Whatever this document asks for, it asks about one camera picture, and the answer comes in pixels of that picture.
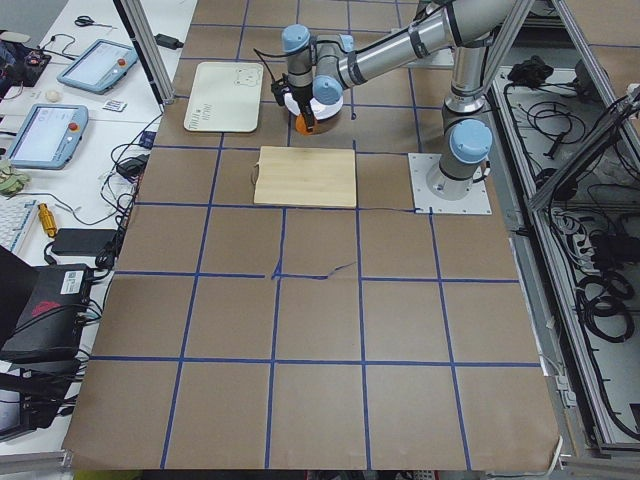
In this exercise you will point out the orange fruit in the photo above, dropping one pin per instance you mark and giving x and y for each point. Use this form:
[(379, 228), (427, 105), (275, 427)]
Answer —
[(299, 126)]

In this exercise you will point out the cream bear tray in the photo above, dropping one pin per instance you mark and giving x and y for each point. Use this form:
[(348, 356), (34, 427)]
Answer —
[(225, 97)]

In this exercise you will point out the small printed card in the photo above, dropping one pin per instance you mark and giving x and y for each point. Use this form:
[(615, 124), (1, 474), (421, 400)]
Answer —
[(115, 105)]

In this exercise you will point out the aluminium frame post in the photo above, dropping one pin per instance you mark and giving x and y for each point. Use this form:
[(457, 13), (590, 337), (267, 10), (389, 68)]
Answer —
[(133, 17)]

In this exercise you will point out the black scissors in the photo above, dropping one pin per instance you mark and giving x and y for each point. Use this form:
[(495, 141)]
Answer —
[(84, 21)]

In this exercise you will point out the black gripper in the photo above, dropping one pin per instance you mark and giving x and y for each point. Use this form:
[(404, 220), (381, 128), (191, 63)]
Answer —
[(302, 95)]

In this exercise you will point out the green plush toy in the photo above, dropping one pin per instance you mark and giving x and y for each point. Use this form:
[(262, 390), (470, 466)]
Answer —
[(12, 181)]

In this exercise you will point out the white keyboard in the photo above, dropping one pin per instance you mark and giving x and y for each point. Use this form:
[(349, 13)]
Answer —
[(17, 216)]

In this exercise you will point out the white round plate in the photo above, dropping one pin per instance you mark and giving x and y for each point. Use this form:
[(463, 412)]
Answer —
[(321, 111)]

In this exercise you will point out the metal cable tray frame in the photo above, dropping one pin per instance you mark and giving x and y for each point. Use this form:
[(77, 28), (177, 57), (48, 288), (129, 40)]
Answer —
[(568, 102)]

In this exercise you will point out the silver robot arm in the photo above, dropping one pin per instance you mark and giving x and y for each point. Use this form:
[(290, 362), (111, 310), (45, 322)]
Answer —
[(321, 68)]

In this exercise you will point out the black power adapter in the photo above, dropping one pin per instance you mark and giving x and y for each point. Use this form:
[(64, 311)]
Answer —
[(168, 42)]

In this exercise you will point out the cream round lump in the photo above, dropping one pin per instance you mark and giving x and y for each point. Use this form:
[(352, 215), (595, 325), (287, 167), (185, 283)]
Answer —
[(53, 96)]

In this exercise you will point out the gold metal cylinder tool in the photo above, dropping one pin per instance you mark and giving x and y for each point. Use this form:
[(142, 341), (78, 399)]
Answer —
[(47, 220)]

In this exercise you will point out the black router box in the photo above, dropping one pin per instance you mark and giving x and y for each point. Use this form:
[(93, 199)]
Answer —
[(40, 311)]

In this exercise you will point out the blue teach pendant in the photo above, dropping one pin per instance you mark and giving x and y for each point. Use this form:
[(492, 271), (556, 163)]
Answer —
[(100, 67), (48, 136)]

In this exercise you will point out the far blue teach pendant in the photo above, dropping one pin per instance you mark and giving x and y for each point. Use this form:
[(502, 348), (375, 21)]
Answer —
[(100, 67)]

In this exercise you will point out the bamboo cutting board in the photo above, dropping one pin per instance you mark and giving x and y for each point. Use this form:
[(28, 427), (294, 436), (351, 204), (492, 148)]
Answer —
[(314, 177)]

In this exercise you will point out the near blue teach pendant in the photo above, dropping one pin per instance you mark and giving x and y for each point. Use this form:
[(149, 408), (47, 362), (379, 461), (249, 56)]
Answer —
[(48, 136)]

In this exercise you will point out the black flat power brick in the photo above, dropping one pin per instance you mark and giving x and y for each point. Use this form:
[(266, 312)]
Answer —
[(81, 242)]

